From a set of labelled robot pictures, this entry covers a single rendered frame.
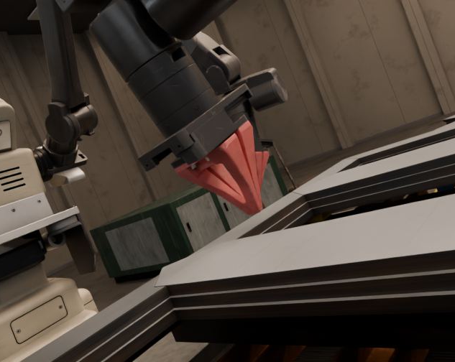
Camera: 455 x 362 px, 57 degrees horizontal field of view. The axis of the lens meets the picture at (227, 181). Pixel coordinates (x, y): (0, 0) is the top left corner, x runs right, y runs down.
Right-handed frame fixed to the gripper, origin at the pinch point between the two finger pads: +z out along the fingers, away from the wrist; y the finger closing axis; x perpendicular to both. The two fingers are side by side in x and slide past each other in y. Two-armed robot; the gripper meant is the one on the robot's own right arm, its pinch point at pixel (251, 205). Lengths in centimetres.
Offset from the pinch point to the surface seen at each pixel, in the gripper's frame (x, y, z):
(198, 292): 24.2, 5.5, 12.2
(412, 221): -4.5, 15.7, 14.7
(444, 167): 1, 48, 25
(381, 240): -2.4, 11.3, 13.5
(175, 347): 54, 12, 30
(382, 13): 315, 1070, 64
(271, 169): 329, 408, 120
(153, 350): 61, 10, 29
